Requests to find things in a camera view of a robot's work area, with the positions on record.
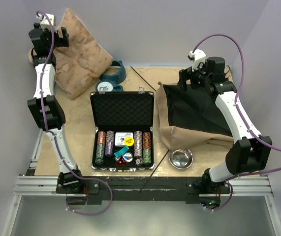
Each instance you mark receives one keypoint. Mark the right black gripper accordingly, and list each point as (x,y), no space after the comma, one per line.
(185,75)

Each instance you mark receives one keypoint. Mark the steel pet bowl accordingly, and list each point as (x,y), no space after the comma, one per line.
(181,158)

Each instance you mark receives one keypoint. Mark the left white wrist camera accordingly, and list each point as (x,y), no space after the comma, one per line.
(45,22)

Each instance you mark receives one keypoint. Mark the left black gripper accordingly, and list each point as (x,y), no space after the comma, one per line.
(62,42)

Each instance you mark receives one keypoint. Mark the black poker chip case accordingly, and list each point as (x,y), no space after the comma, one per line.
(126,111)

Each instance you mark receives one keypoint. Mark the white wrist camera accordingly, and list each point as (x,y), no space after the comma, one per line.
(197,56)
(45,22)

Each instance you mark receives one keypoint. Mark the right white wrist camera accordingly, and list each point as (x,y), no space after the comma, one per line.
(197,56)

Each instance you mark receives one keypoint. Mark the aluminium frame rail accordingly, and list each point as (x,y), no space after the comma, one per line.
(31,185)

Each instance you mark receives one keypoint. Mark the beige patterned pet cushion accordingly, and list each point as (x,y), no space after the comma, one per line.
(83,62)

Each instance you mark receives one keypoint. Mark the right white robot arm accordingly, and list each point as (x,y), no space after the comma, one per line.
(250,151)

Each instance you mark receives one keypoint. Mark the yellow round dealer button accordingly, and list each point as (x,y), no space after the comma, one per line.
(129,141)

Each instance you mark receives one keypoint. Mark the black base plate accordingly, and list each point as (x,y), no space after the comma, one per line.
(162,189)

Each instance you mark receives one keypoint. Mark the white playing card box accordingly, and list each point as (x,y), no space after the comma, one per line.
(120,138)

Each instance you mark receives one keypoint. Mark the teal cloth strip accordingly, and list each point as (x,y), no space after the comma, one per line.
(122,151)

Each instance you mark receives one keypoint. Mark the teal pet bowl stand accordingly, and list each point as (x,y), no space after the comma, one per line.
(117,77)

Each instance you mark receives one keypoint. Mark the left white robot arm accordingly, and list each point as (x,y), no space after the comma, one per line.
(44,107)

